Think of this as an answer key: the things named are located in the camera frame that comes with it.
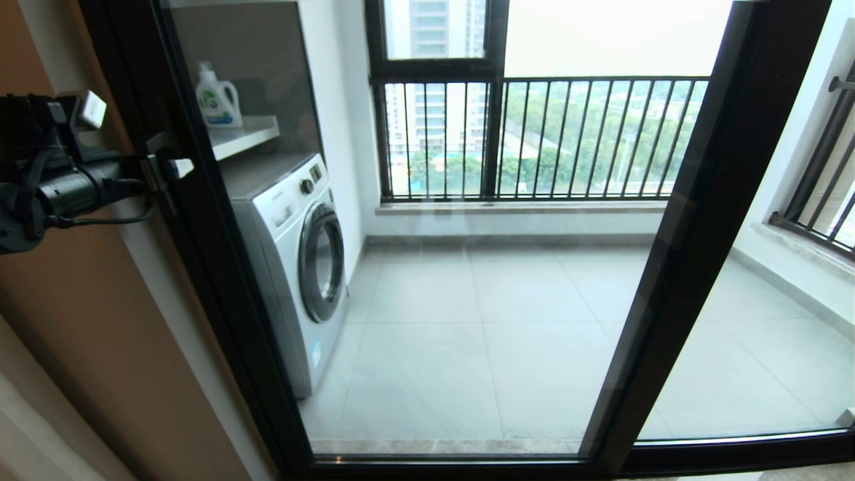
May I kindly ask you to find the silver front-loading washing machine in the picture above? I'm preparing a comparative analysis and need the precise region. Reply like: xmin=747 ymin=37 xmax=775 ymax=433
xmin=224 ymin=152 xmax=349 ymax=399

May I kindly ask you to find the short stone window sill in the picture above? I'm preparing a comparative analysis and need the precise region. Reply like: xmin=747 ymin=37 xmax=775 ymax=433
xmin=751 ymin=220 xmax=855 ymax=281

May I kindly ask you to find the long black metal window railing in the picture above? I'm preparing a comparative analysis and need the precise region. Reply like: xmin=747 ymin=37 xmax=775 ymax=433
xmin=371 ymin=75 xmax=711 ymax=201

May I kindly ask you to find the white wall shelf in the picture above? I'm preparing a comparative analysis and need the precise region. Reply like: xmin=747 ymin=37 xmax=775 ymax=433
xmin=207 ymin=115 xmax=281 ymax=162

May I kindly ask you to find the distant high-rise building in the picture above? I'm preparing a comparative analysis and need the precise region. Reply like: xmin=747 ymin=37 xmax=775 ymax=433
xmin=387 ymin=0 xmax=488 ymax=158

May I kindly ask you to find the black outer door frame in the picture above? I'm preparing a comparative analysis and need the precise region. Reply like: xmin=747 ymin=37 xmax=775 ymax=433
xmin=79 ymin=0 xmax=855 ymax=481

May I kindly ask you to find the long stone window sill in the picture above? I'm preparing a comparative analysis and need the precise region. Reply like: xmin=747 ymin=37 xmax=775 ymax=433
xmin=374 ymin=199 xmax=669 ymax=216

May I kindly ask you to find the black window frame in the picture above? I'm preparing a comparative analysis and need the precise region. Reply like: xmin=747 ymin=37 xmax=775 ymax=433
xmin=364 ymin=0 xmax=512 ymax=201

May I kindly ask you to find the white detergent bottle green label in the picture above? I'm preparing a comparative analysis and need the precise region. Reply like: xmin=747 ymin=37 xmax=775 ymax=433
xmin=194 ymin=61 xmax=243 ymax=129

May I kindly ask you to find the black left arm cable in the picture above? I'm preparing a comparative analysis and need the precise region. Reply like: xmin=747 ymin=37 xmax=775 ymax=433
xmin=17 ymin=150 xmax=55 ymax=241
xmin=45 ymin=179 xmax=158 ymax=228

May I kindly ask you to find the short black metal window railing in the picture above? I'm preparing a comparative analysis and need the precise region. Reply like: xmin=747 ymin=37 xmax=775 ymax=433
xmin=768 ymin=59 xmax=855 ymax=261

